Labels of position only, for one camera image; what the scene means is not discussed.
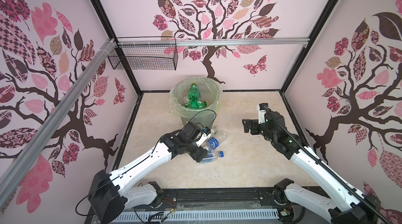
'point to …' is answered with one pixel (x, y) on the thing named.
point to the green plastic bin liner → (210, 90)
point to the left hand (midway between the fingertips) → (200, 151)
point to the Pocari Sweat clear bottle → (213, 143)
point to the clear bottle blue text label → (212, 155)
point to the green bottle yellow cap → (194, 101)
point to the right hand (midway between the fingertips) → (251, 118)
